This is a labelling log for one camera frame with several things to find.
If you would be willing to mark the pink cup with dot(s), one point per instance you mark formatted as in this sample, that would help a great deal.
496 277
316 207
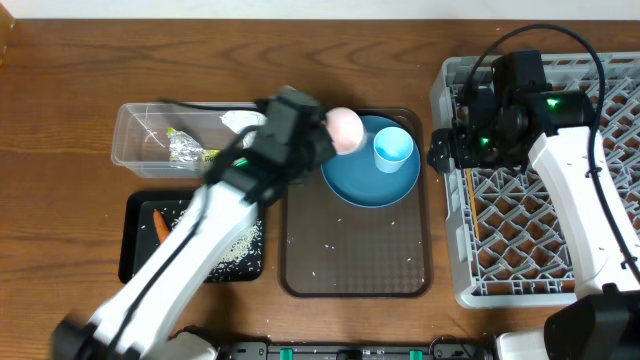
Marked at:
346 130

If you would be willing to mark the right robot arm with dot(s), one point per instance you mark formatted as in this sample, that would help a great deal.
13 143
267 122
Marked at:
549 130

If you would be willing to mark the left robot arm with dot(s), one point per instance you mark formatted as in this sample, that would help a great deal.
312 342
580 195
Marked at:
252 172

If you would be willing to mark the foil snack wrapper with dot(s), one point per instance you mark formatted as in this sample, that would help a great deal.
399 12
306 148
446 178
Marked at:
184 148

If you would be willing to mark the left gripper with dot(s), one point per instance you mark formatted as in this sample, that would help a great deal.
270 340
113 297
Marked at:
318 127

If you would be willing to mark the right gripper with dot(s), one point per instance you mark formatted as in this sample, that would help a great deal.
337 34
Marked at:
467 160

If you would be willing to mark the brown serving tray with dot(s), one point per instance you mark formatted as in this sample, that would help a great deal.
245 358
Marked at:
331 248

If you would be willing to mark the white paper napkin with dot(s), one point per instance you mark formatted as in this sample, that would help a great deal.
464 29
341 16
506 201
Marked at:
238 120

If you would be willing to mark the clear plastic bin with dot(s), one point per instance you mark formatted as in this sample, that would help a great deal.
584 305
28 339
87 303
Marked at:
141 144

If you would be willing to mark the light blue cup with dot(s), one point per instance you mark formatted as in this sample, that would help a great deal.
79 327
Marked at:
392 148

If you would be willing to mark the pile of white rice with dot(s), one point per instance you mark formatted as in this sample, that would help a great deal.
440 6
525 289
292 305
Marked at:
241 262

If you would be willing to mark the dark blue plate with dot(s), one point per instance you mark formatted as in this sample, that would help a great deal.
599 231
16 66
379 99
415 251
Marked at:
356 179

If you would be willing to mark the wooden chopstick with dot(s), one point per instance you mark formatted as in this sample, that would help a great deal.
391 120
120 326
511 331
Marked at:
472 202

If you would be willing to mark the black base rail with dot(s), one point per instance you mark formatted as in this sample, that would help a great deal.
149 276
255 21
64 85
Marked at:
440 349

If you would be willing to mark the orange carrot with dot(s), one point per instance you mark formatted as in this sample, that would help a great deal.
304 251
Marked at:
161 227

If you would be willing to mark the black plastic tray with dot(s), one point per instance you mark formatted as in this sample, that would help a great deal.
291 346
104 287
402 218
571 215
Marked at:
172 204

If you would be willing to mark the grey dishwasher rack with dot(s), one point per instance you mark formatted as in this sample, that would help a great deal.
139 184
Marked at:
521 259

